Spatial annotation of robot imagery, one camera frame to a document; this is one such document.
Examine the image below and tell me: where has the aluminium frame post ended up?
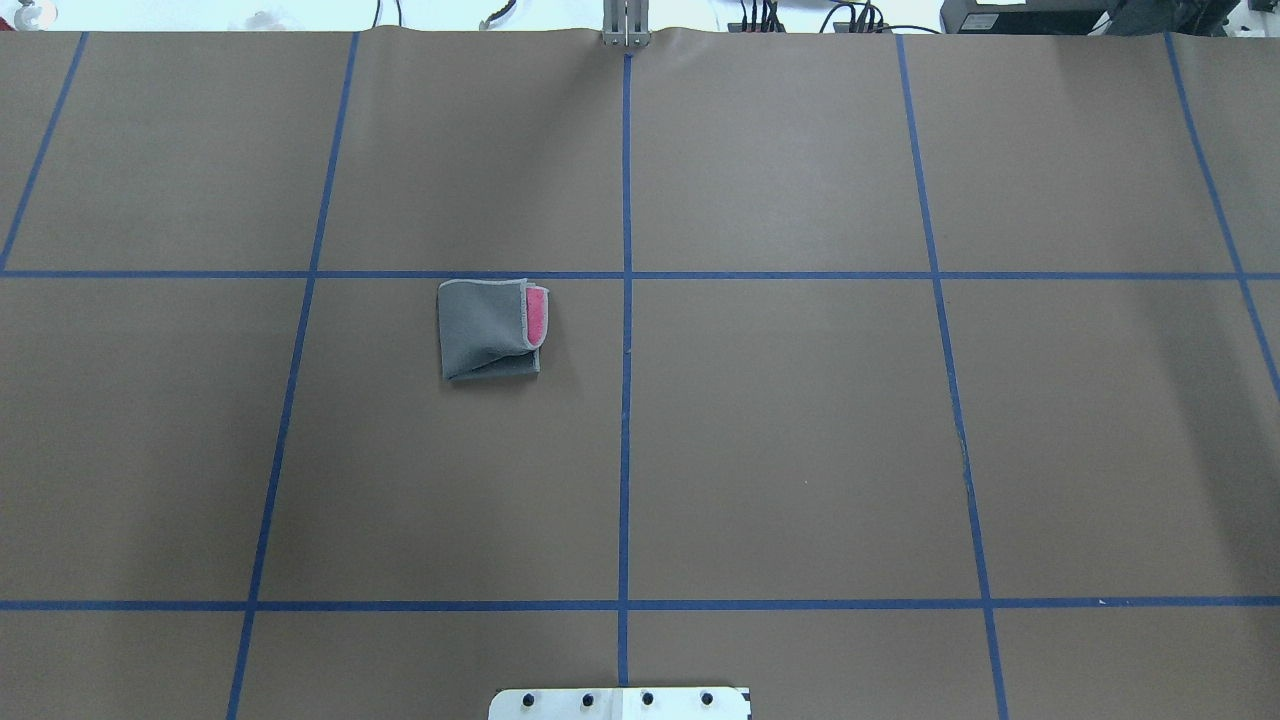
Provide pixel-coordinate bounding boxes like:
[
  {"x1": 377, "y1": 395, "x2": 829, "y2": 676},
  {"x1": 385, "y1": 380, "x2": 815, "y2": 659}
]
[{"x1": 602, "y1": 0, "x2": 652, "y2": 49}]

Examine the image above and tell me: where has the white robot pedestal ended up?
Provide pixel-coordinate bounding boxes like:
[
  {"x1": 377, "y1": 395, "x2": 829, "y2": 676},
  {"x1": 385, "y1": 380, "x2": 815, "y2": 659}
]
[{"x1": 486, "y1": 685, "x2": 753, "y2": 719}]

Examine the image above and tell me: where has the pink towel with grey back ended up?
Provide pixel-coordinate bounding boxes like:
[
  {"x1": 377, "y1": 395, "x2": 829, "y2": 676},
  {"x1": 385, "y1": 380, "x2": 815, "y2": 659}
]
[{"x1": 436, "y1": 278, "x2": 550, "y2": 382}]

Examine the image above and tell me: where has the black box with label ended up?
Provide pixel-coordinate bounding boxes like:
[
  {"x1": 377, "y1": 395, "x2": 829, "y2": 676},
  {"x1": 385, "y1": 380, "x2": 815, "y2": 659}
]
[{"x1": 940, "y1": 1, "x2": 1108, "y2": 36}]

